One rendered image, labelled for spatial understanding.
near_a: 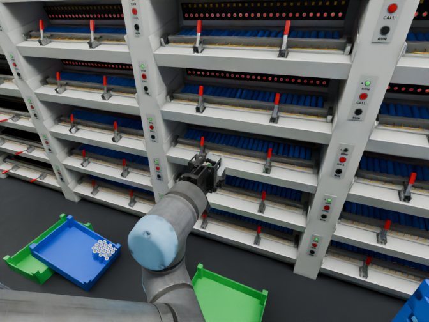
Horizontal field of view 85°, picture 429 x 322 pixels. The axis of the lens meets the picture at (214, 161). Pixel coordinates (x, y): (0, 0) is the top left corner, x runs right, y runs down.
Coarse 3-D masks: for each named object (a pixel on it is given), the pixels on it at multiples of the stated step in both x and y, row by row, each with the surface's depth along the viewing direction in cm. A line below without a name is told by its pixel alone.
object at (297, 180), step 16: (176, 128) 104; (224, 128) 103; (176, 144) 103; (176, 160) 100; (192, 160) 96; (224, 160) 94; (240, 160) 93; (256, 160) 92; (320, 160) 85; (240, 176) 92; (256, 176) 89; (272, 176) 86; (288, 176) 85; (304, 176) 84; (320, 176) 77
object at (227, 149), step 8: (192, 144) 101; (208, 144) 98; (216, 144) 97; (216, 152) 96; (232, 152) 95; (240, 152) 94; (248, 152) 92; (256, 152) 92; (264, 152) 91; (272, 160) 91; (280, 160) 89; (288, 160) 88; (296, 160) 87; (304, 160) 86; (312, 168) 86
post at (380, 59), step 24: (408, 0) 51; (360, 24) 61; (408, 24) 53; (360, 48) 58; (384, 48) 57; (360, 72) 61; (384, 72) 59; (336, 144) 72; (360, 144) 69; (336, 192) 79; (312, 216) 88; (336, 216) 84; (312, 264) 99
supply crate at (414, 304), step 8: (424, 280) 44; (424, 288) 44; (416, 296) 46; (424, 296) 44; (408, 304) 48; (416, 304) 46; (424, 304) 44; (416, 312) 46; (424, 312) 44; (424, 320) 44
